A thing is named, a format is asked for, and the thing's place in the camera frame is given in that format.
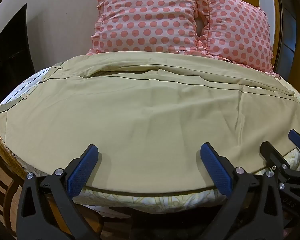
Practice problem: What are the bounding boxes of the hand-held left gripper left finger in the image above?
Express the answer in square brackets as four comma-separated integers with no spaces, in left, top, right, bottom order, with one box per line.
[16,144,99,240]

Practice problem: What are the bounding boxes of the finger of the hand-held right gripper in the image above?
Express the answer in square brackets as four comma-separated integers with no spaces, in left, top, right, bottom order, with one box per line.
[288,129,300,154]
[259,141,289,173]

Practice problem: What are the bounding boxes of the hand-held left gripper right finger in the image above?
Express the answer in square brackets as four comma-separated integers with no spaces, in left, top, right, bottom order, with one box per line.
[200,142,288,240]

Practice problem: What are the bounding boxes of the khaki pants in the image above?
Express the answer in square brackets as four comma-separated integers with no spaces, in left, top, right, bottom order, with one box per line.
[0,51,300,193]

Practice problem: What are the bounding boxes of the leaf patterned bed sheet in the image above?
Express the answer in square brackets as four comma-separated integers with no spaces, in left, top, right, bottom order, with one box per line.
[0,66,300,214]

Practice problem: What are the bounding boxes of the dark glass door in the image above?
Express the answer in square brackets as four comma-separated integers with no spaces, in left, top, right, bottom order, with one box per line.
[277,0,300,82]

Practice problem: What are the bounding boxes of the pink polka dot pillow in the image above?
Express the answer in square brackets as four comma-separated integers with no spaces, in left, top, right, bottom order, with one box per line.
[195,0,278,77]
[86,0,210,57]

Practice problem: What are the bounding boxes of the yellow wooden headboard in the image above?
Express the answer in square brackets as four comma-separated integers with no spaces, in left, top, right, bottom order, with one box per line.
[237,0,300,93]

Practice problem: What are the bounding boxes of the dark cabinet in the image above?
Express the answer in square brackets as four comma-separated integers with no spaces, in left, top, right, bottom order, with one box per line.
[0,4,37,101]

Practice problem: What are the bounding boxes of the wooden bed side rail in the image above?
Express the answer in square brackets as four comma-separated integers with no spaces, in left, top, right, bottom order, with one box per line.
[0,127,135,240]

